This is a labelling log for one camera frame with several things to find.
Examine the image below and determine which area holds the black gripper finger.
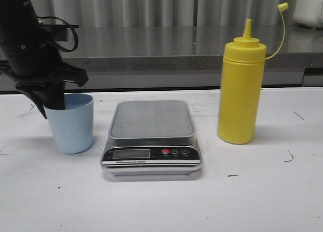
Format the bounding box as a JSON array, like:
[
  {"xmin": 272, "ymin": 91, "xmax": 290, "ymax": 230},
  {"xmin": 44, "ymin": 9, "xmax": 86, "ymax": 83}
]
[
  {"xmin": 44, "ymin": 82, "xmax": 65, "ymax": 110},
  {"xmin": 16, "ymin": 85, "xmax": 48, "ymax": 119}
]

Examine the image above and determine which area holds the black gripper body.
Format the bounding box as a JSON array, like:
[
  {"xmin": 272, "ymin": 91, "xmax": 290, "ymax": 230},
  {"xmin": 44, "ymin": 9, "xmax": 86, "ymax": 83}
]
[{"xmin": 1, "ymin": 52, "xmax": 88, "ymax": 91}]

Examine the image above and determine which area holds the light blue plastic cup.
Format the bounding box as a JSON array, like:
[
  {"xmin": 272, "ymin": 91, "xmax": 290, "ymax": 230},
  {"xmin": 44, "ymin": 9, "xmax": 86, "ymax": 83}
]
[{"xmin": 44, "ymin": 93, "xmax": 94, "ymax": 154}]

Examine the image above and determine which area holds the yellow squeeze bottle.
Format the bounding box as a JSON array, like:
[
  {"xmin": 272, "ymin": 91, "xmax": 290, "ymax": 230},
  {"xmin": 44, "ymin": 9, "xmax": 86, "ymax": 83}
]
[{"xmin": 217, "ymin": 19, "xmax": 273, "ymax": 144}]

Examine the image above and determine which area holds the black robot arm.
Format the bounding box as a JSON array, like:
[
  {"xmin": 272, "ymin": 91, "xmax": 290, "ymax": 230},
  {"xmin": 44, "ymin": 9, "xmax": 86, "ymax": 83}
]
[{"xmin": 1, "ymin": 0, "xmax": 88, "ymax": 117}]

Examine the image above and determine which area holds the silver electronic kitchen scale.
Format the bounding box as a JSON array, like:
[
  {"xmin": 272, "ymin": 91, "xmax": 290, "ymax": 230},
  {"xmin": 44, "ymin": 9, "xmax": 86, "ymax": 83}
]
[{"xmin": 100, "ymin": 100, "xmax": 202, "ymax": 182}]

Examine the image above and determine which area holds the grey stone countertop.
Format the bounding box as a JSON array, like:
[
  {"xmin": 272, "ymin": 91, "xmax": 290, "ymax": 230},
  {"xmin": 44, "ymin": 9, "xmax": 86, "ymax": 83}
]
[{"xmin": 62, "ymin": 25, "xmax": 322, "ymax": 72}]

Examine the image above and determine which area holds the white kitchen appliance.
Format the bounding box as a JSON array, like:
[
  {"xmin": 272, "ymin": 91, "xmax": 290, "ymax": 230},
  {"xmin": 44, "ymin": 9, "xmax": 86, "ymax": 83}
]
[{"xmin": 293, "ymin": 0, "xmax": 322, "ymax": 28}]

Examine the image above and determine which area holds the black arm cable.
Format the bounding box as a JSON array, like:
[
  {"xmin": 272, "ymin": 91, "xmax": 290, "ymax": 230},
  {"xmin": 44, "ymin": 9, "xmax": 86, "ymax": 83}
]
[{"xmin": 36, "ymin": 16, "xmax": 80, "ymax": 53}]

